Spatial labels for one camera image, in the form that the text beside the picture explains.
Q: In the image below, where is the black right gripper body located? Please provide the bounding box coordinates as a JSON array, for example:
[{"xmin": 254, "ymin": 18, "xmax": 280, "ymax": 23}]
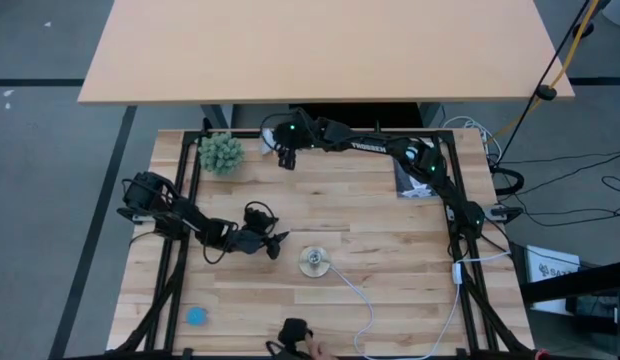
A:
[{"xmin": 272, "ymin": 121, "xmax": 312, "ymax": 152}]

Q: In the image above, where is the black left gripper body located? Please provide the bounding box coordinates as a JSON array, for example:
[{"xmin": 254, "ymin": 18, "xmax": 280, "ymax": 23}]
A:
[{"xmin": 229, "ymin": 227, "xmax": 272, "ymax": 256}]

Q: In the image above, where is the white paper card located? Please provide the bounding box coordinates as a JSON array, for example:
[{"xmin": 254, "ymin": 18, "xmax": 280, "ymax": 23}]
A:
[{"xmin": 259, "ymin": 128, "xmax": 281, "ymax": 157}]

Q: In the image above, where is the green artificial plant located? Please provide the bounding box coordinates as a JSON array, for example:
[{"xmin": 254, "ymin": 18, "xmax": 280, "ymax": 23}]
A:
[{"xmin": 196, "ymin": 131, "xmax": 246, "ymax": 177}]

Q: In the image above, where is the blue candle jar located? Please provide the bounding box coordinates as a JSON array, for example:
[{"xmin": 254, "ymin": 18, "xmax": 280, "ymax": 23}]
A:
[{"xmin": 185, "ymin": 305, "xmax": 210, "ymax": 328}]

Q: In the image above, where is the light wooden desk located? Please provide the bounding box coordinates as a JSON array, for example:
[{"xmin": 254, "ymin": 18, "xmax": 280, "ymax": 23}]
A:
[{"xmin": 77, "ymin": 0, "xmax": 576, "ymax": 107}]

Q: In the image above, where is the person's hand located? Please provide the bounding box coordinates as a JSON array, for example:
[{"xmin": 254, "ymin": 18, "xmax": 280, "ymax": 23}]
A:
[{"xmin": 303, "ymin": 333, "xmax": 338, "ymax": 360}]

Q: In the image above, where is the blue grey magazine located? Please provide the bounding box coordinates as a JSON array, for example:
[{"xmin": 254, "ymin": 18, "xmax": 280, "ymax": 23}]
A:
[{"xmin": 391, "ymin": 158, "xmax": 440, "ymax": 199}]

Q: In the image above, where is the thin black pole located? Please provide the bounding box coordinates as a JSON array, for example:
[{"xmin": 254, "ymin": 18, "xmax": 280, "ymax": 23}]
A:
[{"xmin": 493, "ymin": 0, "xmax": 592, "ymax": 167}]

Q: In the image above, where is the white printed box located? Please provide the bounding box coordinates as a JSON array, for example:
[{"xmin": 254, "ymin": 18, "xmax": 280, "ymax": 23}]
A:
[{"xmin": 523, "ymin": 244, "xmax": 582, "ymax": 287}]

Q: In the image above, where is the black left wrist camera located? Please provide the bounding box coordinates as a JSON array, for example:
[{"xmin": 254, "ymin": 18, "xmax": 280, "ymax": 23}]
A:
[{"xmin": 242, "ymin": 201, "xmax": 280, "ymax": 235}]

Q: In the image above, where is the black aluminium table frame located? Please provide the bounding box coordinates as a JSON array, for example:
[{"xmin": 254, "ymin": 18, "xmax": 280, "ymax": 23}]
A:
[{"xmin": 107, "ymin": 128, "xmax": 537, "ymax": 360}]

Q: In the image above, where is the black table-level camera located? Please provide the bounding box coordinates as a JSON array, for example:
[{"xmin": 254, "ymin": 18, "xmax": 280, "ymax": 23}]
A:
[{"xmin": 265, "ymin": 317, "xmax": 315, "ymax": 360}]

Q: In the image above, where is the white lamp power cable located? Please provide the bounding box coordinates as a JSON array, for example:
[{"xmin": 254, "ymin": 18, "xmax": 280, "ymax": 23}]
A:
[{"xmin": 328, "ymin": 249, "xmax": 512, "ymax": 360}]

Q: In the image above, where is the white cable bundle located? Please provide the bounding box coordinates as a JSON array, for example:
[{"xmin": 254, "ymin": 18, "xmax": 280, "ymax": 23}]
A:
[{"xmin": 441, "ymin": 115, "xmax": 504, "ymax": 162}]

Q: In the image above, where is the yellow cable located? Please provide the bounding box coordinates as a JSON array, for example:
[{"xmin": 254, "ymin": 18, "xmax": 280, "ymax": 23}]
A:
[{"xmin": 489, "ymin": 0, "xmax": 602, "ymax": 145}]

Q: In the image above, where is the black floor cable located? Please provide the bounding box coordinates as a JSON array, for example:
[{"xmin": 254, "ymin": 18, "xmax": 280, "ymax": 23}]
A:
[{"xmin": 489, "ymin": 148, "xmax": 620, "ymax": 229}]

